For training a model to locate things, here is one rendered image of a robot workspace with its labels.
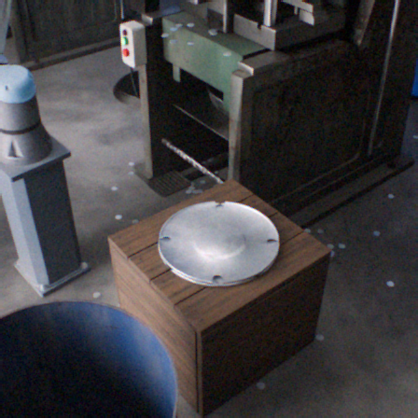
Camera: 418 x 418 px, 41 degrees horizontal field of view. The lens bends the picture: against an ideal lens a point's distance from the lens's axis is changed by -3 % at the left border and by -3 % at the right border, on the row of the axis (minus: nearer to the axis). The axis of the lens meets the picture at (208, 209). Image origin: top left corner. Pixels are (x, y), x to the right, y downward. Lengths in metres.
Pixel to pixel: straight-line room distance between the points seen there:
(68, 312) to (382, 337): 0.94
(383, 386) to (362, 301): 0.30
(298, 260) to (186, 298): 0.28
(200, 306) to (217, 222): 0.27
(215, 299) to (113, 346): 0.25
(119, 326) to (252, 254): 0.40
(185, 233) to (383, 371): 0.66
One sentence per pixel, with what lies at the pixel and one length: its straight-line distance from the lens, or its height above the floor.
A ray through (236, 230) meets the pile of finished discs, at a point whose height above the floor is 0.37.
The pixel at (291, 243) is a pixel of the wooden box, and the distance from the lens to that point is 1.41.
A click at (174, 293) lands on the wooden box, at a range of 1.28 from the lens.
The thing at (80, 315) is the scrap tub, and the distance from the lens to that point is 1.15.
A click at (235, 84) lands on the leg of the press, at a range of 1.56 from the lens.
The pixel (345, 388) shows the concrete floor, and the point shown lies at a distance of 1.59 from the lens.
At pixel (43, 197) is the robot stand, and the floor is 0.34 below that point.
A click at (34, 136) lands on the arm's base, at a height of 0.52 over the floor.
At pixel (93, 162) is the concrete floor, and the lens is 2.34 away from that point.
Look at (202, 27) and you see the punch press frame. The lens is 1.80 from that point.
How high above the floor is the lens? 1.29
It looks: 39 degrees down
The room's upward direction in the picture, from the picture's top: straight up
